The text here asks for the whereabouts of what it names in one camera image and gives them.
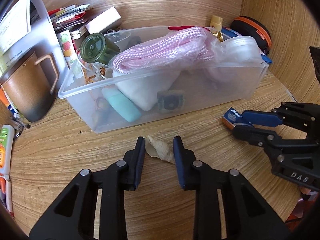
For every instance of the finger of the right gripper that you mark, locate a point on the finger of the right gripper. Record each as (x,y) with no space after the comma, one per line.
(263,138)
(275,117)

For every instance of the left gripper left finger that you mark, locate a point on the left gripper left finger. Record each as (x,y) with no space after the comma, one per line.
(93,198)

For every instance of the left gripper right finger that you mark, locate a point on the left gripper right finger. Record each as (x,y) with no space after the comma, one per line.
(247,214)

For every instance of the blue staples box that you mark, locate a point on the blue staples box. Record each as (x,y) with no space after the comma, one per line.
(232,118)

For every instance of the white round jar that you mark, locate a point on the white round jar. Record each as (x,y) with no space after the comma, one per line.
(241,49)

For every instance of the beige seashell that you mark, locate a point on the beige seashell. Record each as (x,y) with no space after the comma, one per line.
(159,149)

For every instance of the red pouch with gold cord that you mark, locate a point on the red pouch with gold cord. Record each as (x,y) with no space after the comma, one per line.
(199,30)

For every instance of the teal small bottle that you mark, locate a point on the teal small bottle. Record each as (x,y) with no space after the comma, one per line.
(121,104)

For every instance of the white drawstring pouch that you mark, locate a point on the white drawstring pouch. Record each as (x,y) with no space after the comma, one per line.
(143,91)

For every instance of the dark green round container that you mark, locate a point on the dark green round container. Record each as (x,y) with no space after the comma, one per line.
(98,48)

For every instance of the black orange zip case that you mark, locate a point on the black orange zip case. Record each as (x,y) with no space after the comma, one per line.
(248,26)

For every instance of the green orange cream tube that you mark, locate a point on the green orange cream tube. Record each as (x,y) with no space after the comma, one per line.
(6,142)

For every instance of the yellow lotion tube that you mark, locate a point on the yellow lotion tube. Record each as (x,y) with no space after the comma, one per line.
(216,22)

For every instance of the orange sunscreen tube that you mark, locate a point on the orange sunscreen tube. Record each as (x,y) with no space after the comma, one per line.
(7,101)

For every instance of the clear plastic storage bin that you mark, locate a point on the clear plastic storage bin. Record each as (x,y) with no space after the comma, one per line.
(162,72)

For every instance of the white bowl of trinkets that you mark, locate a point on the white bowl of trinkets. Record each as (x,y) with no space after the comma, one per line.
(120,38)

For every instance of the fruit pattern booklet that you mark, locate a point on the fruit pattern booklet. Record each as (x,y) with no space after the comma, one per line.
(66,44)

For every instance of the white folder with papers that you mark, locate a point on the white folder with papers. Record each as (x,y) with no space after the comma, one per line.
(27,26)

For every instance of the white cardboard box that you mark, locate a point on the white cardboard box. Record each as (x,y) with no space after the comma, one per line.
(109,19)

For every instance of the stack of books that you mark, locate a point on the stack of books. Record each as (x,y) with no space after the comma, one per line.
(69,17)

